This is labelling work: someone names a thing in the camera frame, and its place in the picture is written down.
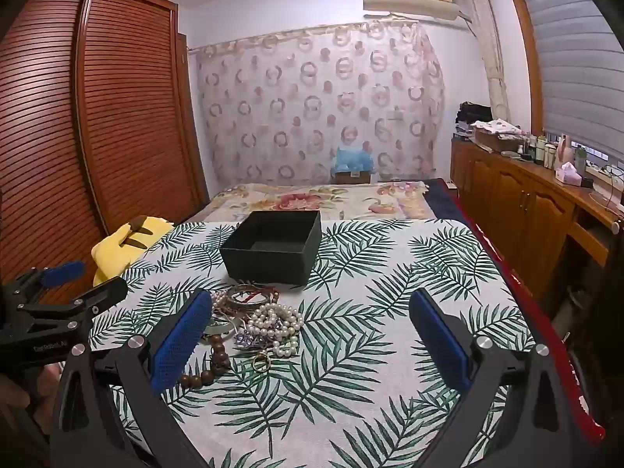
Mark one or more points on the stack of dark clothes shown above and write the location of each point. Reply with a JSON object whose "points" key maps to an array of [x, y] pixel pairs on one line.
{"points": [[473, 114]]}

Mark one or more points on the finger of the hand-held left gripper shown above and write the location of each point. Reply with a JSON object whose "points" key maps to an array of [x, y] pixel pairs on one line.
{"points": [[105, 292], [63, 273]]}

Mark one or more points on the small cardboard box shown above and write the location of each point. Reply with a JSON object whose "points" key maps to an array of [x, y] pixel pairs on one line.
{"points": [[353, 178]]}

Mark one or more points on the purple crystal ornament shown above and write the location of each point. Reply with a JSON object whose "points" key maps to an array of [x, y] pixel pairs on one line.
{"points": [[248, 340]]}

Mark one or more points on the red blanket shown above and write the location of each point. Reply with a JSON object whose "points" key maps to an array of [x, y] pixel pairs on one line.
{"points": [[536, 312]]}

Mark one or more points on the dark blue blanket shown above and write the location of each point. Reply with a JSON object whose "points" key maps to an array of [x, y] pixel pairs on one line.
{"points": [[441, 200]]}

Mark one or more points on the large cardboard box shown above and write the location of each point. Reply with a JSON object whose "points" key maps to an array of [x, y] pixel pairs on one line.
{"points": [[492, 141]]}

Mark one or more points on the brown slatted wardrobe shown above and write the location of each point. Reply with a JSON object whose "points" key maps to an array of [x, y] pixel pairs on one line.
{"points": [[122, 131]]}

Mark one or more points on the silver bangle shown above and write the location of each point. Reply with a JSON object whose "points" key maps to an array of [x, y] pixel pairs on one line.
{"points": [[234, 302]]}

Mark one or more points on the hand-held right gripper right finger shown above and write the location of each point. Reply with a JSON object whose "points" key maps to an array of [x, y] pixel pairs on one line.
{"points": [[441, 341]]}

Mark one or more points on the pink tissue packet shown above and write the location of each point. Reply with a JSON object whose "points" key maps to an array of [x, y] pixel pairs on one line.
{"points": [[568, 175]]}

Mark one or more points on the wooden window frame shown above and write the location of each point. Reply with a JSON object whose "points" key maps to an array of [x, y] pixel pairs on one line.
{"points": [[524, 58]]}

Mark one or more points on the floral bedspread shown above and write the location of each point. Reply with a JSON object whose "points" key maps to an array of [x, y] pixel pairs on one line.
{"points": [[302, 202]]}

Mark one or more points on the cream lace curtain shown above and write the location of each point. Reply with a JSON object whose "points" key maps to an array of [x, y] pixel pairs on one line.
{"points": [[490, 58]]}

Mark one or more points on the blue plastic bag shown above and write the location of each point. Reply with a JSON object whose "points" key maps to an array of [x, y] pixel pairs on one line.
{"points": [[352, 158]]}

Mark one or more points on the white power strip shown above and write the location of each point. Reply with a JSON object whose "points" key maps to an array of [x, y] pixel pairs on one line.
{"points": [[602, 171]]}

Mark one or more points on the row of toiletry bottles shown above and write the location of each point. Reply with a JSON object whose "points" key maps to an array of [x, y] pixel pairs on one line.
{"points": [[538, 151]]}

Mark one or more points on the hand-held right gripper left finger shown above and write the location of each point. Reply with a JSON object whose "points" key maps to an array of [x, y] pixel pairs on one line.
{"points": [[178, 341]]}

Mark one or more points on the wooden cabinet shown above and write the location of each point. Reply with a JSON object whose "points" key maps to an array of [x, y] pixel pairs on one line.
{"points": [[512, 195]]}

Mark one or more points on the person's left hand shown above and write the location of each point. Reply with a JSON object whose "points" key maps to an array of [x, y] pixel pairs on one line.
{"points": [[14, 395]]}

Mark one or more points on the grey window blind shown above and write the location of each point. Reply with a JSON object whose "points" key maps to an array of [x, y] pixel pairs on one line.
{"points": [[575, 58]]}

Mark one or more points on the pink curved bottle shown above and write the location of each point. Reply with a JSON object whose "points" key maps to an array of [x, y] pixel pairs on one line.
{"points": [[565, 148]]}

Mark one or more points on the white floral cloth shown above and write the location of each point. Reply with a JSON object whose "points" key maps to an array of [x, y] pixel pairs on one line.
{"points": [[497, 126]]}

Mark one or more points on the green tumbler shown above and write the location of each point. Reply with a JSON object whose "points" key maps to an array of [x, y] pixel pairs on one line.
{"points": [[580, 160]]}

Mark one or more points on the pale jade bangle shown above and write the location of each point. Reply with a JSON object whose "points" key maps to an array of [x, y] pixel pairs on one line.
{"points": [[219, 331]]}

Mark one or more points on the leaf-print cloth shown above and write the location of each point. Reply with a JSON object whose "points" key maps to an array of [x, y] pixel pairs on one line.
{"points": [[365, 302]]}

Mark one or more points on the circle-print curtain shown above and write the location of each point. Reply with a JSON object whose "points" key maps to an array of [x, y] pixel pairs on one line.
{"points": [[312, 107]]}

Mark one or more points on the yellow plush toy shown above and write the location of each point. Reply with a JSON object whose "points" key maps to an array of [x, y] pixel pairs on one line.
{"points": [[122, 248]]}

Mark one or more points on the black jewelry box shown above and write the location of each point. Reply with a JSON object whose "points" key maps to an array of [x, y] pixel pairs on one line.
{"points": [[273, 265]]}

